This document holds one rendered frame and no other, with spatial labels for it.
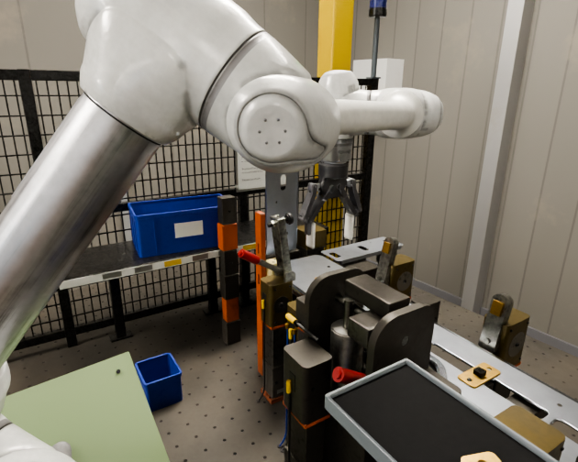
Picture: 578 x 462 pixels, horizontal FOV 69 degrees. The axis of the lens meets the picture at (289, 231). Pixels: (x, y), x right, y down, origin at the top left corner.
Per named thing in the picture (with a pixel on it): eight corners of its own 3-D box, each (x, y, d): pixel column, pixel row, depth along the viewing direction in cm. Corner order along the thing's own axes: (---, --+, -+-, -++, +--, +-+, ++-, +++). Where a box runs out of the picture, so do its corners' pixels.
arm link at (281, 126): (365, 106, 55) (283, 41, 55) (360, 109, 38) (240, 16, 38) (305, 183, 60) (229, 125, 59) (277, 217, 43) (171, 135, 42)
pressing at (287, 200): (296, 248, 141) (298, 146, 130) (267, 255, 135) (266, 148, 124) (295, 247, 141) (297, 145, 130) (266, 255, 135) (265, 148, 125)
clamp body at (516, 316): (512, 438, 104) (540, 313, 93) (483, 459, 98) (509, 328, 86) (488, 422, 109) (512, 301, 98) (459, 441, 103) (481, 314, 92)
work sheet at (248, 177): (288, 185, 166) (289, 104, 156) (236, 192, 155) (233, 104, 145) (285, 184, 168) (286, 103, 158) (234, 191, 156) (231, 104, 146)
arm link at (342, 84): (310, 139, 100) (366, 141, 97) (312, 69, 95) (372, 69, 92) (316, 134, 110) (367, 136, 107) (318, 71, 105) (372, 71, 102)
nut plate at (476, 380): (483, 362, 83) (484, 357, 82) (501, 373, 80) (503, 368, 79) (456, 377, 79) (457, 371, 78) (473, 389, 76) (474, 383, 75)
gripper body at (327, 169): (328, 164, 100) (327, 202, 103) (356, 161, 105) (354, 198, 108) (311, 159, 106) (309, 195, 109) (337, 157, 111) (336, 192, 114)
